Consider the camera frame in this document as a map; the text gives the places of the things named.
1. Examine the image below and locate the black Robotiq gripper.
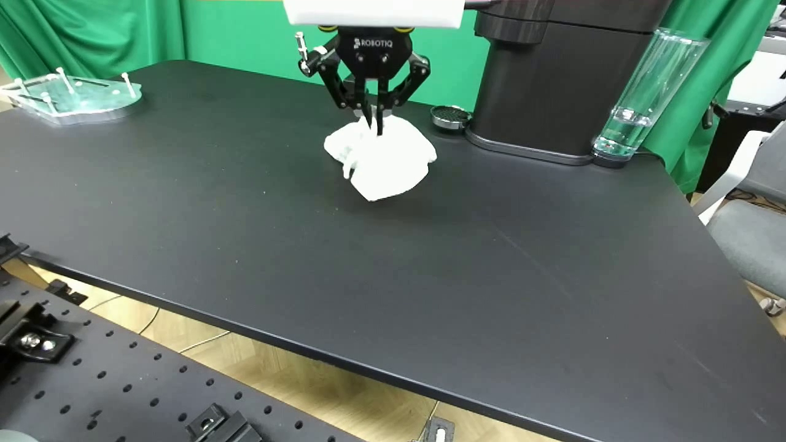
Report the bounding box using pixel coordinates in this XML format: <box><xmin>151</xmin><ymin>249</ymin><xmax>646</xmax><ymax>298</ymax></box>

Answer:
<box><xmin>294</xmin><ymin>28</ymin><xmax>431</xmax><ymax>139</ymax></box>

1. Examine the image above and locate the white cloth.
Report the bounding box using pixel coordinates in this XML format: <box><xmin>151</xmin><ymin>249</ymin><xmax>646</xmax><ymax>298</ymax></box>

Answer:
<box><xmin>321</xmin><ymin>110</ymin><xmax>439</xmax><ymax>204</ymax></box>

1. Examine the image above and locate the small black round cap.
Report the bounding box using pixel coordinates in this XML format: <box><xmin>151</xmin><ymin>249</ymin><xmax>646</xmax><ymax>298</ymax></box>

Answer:
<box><xmin>430</xmin><ymin>105</ymin><xmax>473</xmax><ymax>136</ymax></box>

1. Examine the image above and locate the green curtain backdrop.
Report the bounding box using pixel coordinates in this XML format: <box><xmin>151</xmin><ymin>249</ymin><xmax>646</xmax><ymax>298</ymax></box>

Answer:
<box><xmin>0</xmin><ymin>0</ymin><xmax>780</xmax><ymax>198</ymax></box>

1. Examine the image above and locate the tall clear glass cylinder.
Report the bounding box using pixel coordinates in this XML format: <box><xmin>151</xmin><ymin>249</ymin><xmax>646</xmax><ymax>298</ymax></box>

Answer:
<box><xmin>588</xmin><ymin>28</ymin><xmax>710</xmax><ymax>162</ymax></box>

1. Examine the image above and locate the clear acrylic peg rack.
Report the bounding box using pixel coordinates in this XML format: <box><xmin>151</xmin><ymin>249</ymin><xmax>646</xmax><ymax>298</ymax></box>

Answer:
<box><xmin>0</xmin><ymin>66</ymin><xmax>144</xmax><ymax>124</ymax></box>

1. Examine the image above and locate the black clamp block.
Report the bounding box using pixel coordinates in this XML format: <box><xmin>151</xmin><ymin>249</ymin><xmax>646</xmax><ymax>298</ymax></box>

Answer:
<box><xmin>184</xmin><ymin>401</ymin><xmax>270</xmax><ymax>442</ymax></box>

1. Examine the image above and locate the black perforated breadboard plate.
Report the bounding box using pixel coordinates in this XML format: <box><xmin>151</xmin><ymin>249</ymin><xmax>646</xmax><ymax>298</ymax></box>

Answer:
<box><xmin>0</xmin><ymin>277</ymin><xmax>362</xmax><ymax>442</ymax></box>

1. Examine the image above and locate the grey office chair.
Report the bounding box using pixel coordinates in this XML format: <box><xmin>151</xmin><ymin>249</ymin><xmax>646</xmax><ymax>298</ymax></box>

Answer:
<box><xmin>705</xmin><ymin>121</ymin><xmax>786</xmax><ymax>319</ymax></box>

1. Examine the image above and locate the black robot base pedestal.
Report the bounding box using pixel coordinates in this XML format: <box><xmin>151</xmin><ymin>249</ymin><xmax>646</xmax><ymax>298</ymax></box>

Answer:
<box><xmin>466</xmin><ymin>0</ymin><xmax>672</xmax><ymax>169</ymax></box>

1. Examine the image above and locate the black mounting bracket with bolts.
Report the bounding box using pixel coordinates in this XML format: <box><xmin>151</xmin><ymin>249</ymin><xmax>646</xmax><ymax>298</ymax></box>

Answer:
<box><xmin>0</xmin><ymin>302</ymin><xmax>79</xmax><ymax>369</ymax></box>

